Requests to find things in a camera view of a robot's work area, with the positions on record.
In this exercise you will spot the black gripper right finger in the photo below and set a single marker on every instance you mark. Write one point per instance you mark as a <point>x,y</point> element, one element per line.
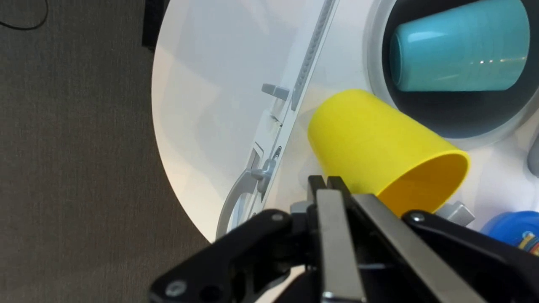
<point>405,252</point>

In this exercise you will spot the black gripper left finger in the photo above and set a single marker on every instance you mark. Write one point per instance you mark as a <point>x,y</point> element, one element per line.
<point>336,245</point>

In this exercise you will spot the large yellow plastic cup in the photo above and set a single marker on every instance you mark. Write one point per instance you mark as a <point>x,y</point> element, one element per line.
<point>381,144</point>

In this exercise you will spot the white toy kitchen cabinet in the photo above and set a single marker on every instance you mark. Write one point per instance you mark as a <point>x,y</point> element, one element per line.
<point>338,67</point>

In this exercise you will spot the teal plastic cup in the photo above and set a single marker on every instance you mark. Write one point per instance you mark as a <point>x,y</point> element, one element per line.
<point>460,50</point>

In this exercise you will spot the blue plastic bottle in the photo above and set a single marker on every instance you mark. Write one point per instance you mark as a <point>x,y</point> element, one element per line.
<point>514,232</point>

